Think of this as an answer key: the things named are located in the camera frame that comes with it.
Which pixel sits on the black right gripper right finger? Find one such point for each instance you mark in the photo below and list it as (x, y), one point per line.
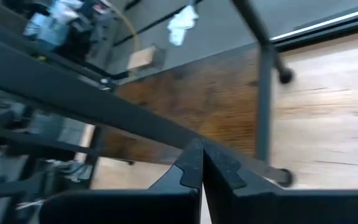
(275, 208)

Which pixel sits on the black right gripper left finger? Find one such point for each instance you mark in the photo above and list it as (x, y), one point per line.
(135, 207)

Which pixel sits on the dark wood black-frame shelf unit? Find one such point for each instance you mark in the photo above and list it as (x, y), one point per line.
(197, 93)

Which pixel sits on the crumpled white paper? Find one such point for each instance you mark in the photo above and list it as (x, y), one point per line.
(182, 25)

